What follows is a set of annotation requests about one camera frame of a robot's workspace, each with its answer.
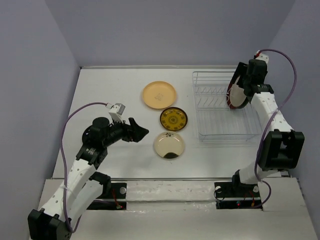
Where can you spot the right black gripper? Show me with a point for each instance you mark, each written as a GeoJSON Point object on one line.
{"type": "Point", "coordinates": [241, 69]}

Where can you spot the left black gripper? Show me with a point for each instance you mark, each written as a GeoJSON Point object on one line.
{"type": "Point", "coordinates": [132, 132]}

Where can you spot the red rim white plate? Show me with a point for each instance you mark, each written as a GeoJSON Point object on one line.
{"type": "Point", "coordinates": [235, 97]}

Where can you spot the yellow patterned black-rim plate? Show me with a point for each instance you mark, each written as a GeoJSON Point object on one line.
{"type": "Point", "coordinates": [173, 119]}

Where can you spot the orange round plate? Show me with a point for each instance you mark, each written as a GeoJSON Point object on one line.
{"type": "Point", "coordinates": [159, 95]}

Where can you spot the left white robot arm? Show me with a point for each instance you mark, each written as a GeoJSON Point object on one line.
{"type": "Point", "coordinates": [59, 217]}

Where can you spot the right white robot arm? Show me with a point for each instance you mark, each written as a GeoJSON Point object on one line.
{"type": "Point", "coordinates": [280, 145]}

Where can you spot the cream plate black mark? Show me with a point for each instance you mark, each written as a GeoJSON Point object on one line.
{"type": "Point", "coordinates": [169, 145]}

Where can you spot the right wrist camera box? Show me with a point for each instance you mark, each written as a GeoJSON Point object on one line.
{"type": "Point", "coordinates": [261, 56]}

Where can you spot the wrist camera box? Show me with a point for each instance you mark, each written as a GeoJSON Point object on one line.
{"type": "Point", "coordinates": [261, 56]}
{"type": "Point", "coordinates": [116, 112]}

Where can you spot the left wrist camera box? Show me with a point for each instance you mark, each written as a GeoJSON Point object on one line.
{"type": "Point", "coordinates": [116, 112]}

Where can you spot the white wire dish rack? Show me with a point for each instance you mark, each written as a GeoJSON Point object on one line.
{"type": "Point", "coordinates": [216, 122]}

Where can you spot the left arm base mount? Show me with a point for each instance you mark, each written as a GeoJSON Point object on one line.
{"type": "Point", "coordinates": [113, 199]}

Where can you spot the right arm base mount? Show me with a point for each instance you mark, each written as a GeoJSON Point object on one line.
{"type": "Point", "coordinates": [229, 197]}

